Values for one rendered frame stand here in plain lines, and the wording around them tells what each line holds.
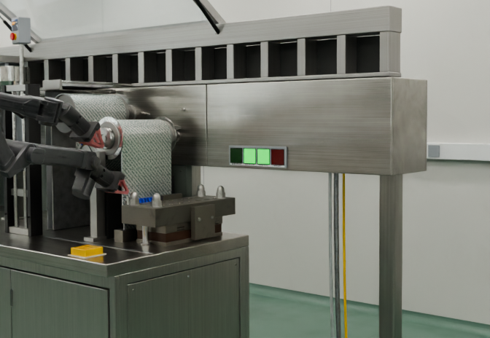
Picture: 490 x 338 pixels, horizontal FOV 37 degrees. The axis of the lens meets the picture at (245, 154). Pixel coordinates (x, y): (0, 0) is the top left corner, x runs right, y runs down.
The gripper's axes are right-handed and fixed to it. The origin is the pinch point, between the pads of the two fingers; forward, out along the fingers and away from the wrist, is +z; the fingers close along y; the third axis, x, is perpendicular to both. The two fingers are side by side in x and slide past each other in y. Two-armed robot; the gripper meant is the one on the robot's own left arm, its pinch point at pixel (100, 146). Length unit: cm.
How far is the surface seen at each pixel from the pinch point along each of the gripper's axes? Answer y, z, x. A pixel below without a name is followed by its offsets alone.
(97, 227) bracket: -2.3, 17.5, -22.0
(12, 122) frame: -38.3, -10.9, 1.8
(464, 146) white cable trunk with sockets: 25, 213, 158
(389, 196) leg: 82, 51, 18
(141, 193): 6.1, 20.8, -5.2
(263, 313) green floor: -99, 253, 47
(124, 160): 6.1, 7.2, -0.8
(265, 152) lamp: 43, 30, 20
